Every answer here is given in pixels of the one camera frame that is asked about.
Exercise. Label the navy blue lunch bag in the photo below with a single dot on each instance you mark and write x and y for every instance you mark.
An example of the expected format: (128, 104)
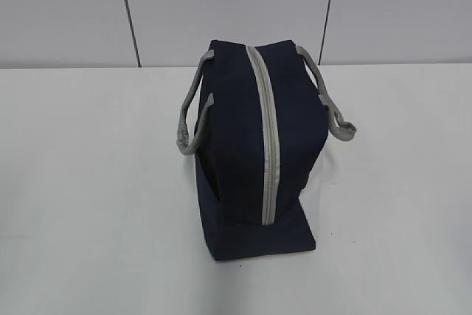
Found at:
(256, 119)

